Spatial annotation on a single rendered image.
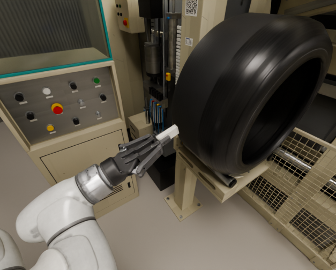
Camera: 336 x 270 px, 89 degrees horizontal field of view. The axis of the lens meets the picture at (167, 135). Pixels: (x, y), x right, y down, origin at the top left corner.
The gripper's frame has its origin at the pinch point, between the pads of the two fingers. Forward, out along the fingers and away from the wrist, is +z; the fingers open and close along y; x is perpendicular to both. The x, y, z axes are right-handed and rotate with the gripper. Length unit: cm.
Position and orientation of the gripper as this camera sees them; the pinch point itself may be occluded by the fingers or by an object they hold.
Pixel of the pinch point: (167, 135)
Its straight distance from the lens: 50.7
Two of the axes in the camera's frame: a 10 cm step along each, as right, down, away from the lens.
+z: 8.1, -5.4, 2.5
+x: 2.2, 6.6, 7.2
